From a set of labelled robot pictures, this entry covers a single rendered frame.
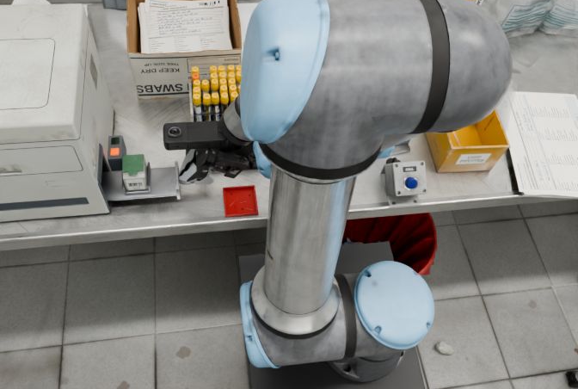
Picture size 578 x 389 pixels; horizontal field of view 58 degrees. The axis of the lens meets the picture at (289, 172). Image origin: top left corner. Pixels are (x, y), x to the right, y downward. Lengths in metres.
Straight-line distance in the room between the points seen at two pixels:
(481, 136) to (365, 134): 0.90
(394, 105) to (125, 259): 1.70
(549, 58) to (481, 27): 1.18
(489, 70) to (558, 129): 1.00
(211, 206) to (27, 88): 0.41
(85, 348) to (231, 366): 0.49
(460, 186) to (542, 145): 0.24
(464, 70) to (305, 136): 0.13
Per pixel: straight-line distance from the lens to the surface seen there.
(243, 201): 1.09
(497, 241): 2.28
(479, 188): 1.24
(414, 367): 0.96
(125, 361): 1.91
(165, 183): 1.08
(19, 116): 0.89
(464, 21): 0.43
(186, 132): 0.95
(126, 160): 1.04
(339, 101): 0.39
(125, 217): 1.10
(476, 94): 0.43
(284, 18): 0.39
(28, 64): 0.96
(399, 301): 0.73
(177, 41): 1.29
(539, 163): 1.33
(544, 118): 1.43
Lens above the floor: 1.83
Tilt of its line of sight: 57 degrees down
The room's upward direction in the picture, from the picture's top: 10 degrees clockwise
